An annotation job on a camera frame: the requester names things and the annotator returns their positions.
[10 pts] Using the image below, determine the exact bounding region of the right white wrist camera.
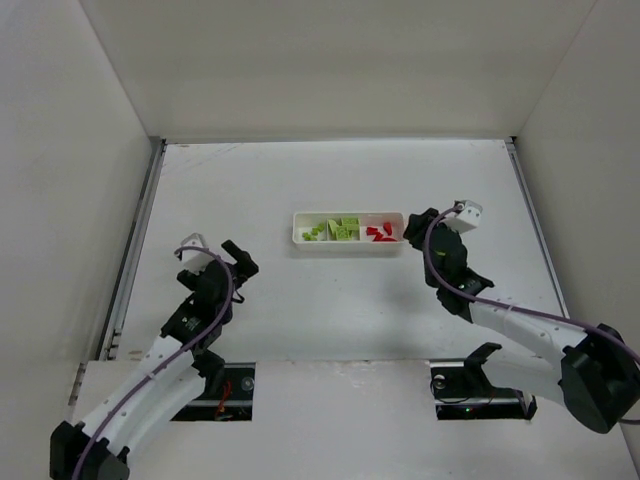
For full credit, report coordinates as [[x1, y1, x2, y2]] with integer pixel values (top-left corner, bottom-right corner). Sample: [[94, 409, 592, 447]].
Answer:
[[443, 200, 483, 235]]

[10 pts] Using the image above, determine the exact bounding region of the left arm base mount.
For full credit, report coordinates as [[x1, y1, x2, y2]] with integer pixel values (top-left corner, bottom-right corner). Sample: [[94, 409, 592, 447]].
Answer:
[[172, 363, 256, 422]]

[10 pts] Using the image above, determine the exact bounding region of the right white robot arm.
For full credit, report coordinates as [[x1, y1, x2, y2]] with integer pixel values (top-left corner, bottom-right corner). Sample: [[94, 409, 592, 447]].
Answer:
[[403, 201, 639, 434]]

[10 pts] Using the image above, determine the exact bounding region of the purple cable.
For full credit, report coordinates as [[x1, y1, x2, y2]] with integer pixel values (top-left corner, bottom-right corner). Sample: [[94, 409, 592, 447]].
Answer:
[[421, 201, 640, 426], [74, 244, 236, 480]]

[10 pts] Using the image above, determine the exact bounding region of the green slope lego brick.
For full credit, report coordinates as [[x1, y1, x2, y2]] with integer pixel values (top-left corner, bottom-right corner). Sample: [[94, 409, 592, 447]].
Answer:
[[327, 219, 339, 237]]

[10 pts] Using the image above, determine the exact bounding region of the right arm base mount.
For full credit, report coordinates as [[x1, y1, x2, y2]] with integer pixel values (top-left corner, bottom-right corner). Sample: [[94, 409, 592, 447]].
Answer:
[[429, 342, 537, 421]]

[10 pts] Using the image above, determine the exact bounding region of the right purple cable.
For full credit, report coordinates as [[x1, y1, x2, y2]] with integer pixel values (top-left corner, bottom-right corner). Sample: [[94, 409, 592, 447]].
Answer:
[[421, 201, 640, 426]]

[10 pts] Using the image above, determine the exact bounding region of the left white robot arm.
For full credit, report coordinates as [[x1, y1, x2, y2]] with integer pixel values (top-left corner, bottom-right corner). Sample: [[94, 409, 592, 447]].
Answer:
[[49, 234, 259, 479]]

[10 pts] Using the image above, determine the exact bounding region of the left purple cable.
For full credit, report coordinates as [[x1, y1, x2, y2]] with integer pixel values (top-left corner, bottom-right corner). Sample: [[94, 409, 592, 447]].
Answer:
[[74, 244, 236, 480]]

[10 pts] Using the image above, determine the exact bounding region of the white divided container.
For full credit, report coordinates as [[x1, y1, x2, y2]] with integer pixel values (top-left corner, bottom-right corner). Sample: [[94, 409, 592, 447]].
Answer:
[[292, 212, 405, 256]]

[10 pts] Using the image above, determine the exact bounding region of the green 2x2 lego plate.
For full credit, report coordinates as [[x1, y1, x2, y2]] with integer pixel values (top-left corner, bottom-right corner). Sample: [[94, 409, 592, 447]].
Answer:
[[334, 225, 352, 241]]

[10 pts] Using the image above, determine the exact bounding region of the green 2x2 lego brick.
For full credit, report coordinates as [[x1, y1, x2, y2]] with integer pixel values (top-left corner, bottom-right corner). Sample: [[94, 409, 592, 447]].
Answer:
[[341, 217, 360, 228]]

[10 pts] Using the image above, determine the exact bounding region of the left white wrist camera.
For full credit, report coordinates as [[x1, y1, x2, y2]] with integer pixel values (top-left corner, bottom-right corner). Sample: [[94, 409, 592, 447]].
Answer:
[[174, 233, 213, 274]]

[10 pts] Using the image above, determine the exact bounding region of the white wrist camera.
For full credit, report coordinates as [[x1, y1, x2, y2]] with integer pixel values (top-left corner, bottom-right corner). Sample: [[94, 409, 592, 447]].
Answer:
[[174, 233, 213, 274], [443, 200, 483, 235]]

